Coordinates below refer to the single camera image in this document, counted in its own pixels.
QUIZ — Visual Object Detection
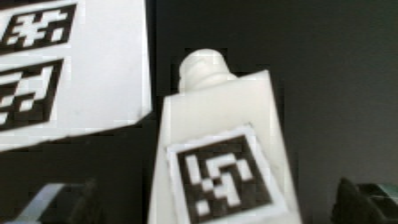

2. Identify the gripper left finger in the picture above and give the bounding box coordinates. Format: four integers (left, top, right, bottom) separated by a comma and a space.
12, 180, 102, 224

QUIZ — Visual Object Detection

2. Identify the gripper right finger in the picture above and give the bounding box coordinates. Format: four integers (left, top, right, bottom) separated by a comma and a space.
331, 178, 398, 224

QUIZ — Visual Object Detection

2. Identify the white marker sheet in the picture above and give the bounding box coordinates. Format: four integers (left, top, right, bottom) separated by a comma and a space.
0, 0, 152, 152

